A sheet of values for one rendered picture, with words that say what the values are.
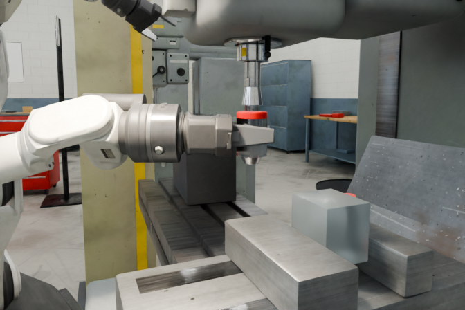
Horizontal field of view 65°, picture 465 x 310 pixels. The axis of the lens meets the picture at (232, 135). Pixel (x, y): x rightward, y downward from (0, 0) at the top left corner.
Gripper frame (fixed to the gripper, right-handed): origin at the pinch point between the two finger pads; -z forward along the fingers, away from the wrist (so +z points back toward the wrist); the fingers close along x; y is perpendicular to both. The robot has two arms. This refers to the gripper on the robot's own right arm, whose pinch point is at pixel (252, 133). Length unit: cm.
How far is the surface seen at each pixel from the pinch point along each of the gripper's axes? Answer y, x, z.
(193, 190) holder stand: 15.8, 26.5, 11.0
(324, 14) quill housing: -16.0, -7.6, -8.3
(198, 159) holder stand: 8.7, 26.9, 9.8
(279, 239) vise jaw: 8.1, -20.9, -1.1
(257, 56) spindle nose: -11.3, -2.4, -0.5
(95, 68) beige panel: -21, 156, 77
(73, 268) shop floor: 118, 197, 111
